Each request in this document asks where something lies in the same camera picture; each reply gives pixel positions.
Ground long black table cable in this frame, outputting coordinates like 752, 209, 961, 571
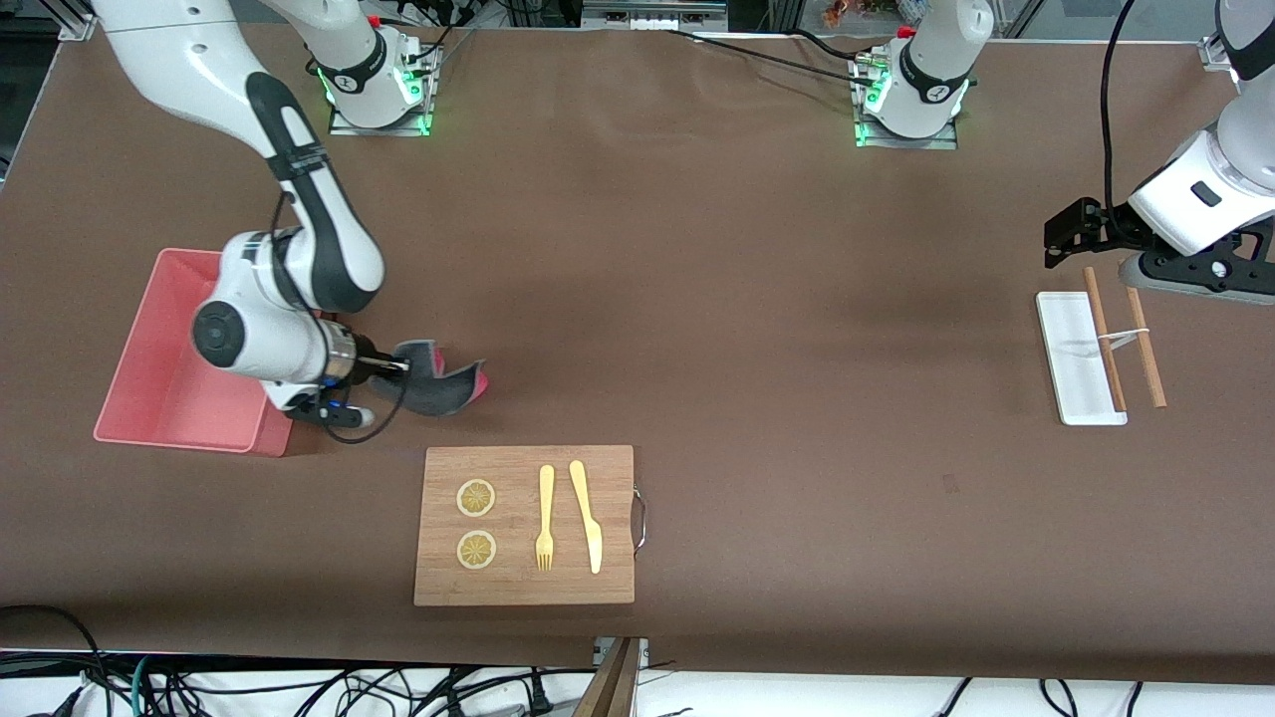
665, 28, 883, 89

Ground short black table cable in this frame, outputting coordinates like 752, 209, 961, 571
792, 28, 868, 63

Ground small metal bracket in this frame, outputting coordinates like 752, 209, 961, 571
594, 637, 650, 670

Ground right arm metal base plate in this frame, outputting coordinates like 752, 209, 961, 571
329, 50, 436, 135

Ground white rectangular tray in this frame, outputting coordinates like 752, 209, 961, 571
1036, 291, 1130, 427

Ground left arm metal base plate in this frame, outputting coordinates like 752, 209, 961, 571
855, 55, 959, 150

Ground yellow plastic knife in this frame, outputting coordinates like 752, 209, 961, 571
569, 459, 604, 576

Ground yellow plastic fork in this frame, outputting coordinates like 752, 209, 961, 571
535, 464, 556, 573

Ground brown wooden beam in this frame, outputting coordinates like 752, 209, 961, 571
573, 637, 640, 717

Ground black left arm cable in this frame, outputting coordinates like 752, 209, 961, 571
1100, 0, 1139, 215

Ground black looped floor cable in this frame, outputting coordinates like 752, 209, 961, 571
0, 604, 106, 717

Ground pink plastic bin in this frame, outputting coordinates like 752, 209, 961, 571
93, 248, 325, 458

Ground red and grey cloth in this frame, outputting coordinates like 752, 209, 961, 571
391, 339, 490, 418

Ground bamboo cutting board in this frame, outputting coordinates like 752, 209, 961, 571
413, 445, 637, 607

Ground aluminium frame profile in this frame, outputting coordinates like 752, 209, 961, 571
58, 0, 101, 43
1200, 0, 1246, 69

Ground grey metal power strip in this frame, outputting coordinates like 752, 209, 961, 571
581, 0, 730, 33

